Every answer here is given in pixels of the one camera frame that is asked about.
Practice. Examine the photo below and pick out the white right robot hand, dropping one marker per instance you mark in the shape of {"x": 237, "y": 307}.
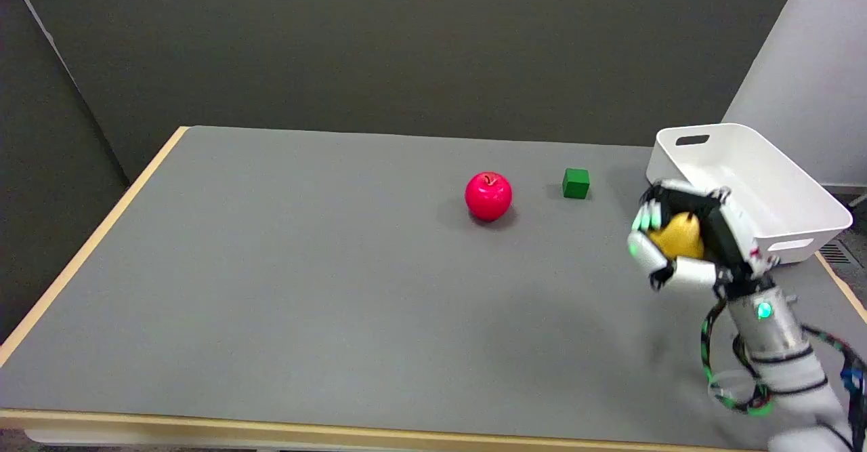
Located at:
{"x": 730, "y": 235}

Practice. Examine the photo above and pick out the yellow pear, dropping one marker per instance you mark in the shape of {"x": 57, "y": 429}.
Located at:
{"x": 676, "y": 236}

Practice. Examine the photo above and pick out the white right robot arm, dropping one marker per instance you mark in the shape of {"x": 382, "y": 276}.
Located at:
{"x": 789, "y": 357}

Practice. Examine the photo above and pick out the white plastic box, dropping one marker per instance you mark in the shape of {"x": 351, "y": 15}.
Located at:
{"x": 758, "y": 181}

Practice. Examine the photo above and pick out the green cube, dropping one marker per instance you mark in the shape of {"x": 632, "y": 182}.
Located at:
{"x": 576, "y": 183}

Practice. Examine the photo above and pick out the red apple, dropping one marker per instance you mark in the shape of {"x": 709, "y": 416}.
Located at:
{"x": 488, "y": 196}

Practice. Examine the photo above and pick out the grey table mat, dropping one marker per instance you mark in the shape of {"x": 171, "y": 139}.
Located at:
{"x": 379, "y": 282}

